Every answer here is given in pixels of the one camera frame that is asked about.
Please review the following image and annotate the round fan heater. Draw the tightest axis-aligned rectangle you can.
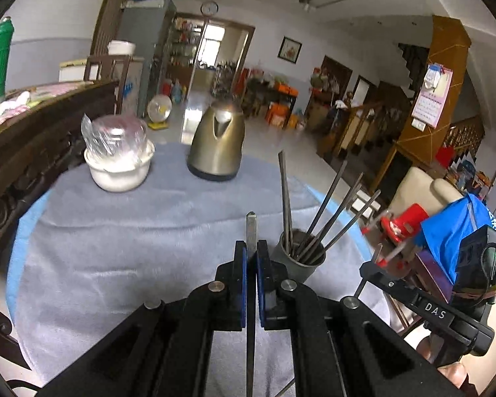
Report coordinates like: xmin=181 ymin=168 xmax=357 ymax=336
xmin=146 ymin=95 xmax=173 ymax=130

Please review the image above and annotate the grey refrigerator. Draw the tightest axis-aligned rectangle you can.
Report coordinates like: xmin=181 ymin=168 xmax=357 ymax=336
xmin=120 ymin=0 xmax=177 ymax=119

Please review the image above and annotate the metal chopstick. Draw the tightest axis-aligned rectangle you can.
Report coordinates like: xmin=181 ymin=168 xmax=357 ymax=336
xmin=278 ymin=151 xmax=293 ymax=255
xmin=354 ymin=243 xmax=384 ymax=299
xmin=297 ymin=172 xmax=364 ymax=258
xmin=245 ymin=211 xmax=258 ymax=397
xmin=305 ymin=160 xmax=349 ymax=238
xmin=308 ymin=190 xmax=383 ymax=263

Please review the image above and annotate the shelf with goods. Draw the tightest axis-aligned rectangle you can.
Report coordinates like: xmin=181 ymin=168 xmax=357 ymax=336
xmin=167 ymin=17 xmax=204 ymax=92

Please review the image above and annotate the wall calendar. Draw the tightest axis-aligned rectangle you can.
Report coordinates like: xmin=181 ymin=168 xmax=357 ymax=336
xmin=411 ymin=62 xmax=454 ymax=128

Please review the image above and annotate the beige armchair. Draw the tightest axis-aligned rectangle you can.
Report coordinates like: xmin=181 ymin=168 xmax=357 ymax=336
xmin=386 ymin=166 xmax=464 ymax=221

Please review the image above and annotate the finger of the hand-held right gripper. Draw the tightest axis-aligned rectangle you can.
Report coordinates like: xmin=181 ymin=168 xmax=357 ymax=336
xmin=367 ymin=239 xmax=419 ymax=272

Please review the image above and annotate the dark wooden sideboard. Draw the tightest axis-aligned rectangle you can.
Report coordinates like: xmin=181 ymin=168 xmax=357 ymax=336
xmin=0 ymin=80 xmax=120 ymax=259

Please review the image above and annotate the clear plastic bag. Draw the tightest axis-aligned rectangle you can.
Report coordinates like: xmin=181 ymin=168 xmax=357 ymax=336
xmin=80 ymin=113 xmax=149 ymax=164

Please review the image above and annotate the wooden pillar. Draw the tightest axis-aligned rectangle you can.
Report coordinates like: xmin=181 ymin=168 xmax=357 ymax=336
xmin=371 ymin=15 xmax=473 ymax=200

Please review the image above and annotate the table with orange boxes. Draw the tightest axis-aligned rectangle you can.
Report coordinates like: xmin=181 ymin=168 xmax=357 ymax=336
xmin=247 ymin=69 xmax=307 ymax=130

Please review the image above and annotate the framed wall picture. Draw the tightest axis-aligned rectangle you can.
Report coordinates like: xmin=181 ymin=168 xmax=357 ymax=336
xmin=277 ymin=36 xmax=303 ymax=64

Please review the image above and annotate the cardboard box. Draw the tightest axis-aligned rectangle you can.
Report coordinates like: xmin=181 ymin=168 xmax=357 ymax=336
xmin=59 ymin=60 xmax=88 ymax=83

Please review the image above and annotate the blue bag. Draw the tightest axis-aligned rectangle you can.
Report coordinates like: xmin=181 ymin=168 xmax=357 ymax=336
xmin=420 ymin=193 xmax=496 ymax=283

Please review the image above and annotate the wooden staircase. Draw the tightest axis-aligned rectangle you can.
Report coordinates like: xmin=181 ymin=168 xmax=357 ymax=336
xmin=326 ymin=41 xmax=486 ymax=167

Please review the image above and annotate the pink patterned cloth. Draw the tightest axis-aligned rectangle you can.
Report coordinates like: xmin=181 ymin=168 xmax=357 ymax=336
xmin=0 ymin=83 xmax=105 ymax=134

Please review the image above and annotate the white bucket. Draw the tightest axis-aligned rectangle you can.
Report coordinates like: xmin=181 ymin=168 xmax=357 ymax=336
xmin=107 ymin=40 xmax=137 ymax=57

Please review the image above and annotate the white chest freezer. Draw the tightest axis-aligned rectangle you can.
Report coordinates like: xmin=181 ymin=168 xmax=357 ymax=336
xmin=118 ymin=55 xmax=146 ymax=117

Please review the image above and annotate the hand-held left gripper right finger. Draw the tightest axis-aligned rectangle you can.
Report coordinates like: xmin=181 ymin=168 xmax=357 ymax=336
xmin=256 ymin=240 xmax=468 ymax=397

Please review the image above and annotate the grey metal cup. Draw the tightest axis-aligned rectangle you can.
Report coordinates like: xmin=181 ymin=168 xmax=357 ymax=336
xmin=270 ymin=228 xmax=327 ymax=283

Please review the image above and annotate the gold electric kettle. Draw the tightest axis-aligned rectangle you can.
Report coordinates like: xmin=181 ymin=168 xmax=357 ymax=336
xmin=186 ymin=99 xmax=246 ymax=182

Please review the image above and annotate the grey towel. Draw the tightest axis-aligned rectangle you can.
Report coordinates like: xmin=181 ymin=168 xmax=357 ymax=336
xmin=14 ymin=143 xmax=391 ymax=386

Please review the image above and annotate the white bowl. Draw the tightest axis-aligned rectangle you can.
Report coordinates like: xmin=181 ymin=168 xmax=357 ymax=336
xmin=84 ymin=138 xmax=156 ymax=193

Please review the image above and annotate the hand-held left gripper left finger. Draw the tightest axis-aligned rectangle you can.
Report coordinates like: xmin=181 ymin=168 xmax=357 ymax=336
xmin=37 ymin=240 xmax=248 ymax=397

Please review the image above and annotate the person's right hand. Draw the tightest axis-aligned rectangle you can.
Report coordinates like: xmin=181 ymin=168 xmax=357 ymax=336
xmin=416 ymin=334 xmax=470 ymax=389

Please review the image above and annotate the light blue table mat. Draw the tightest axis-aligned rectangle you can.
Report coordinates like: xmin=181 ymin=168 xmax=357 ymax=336
xmin=6 ymin=184 xmax=345 ymax=324

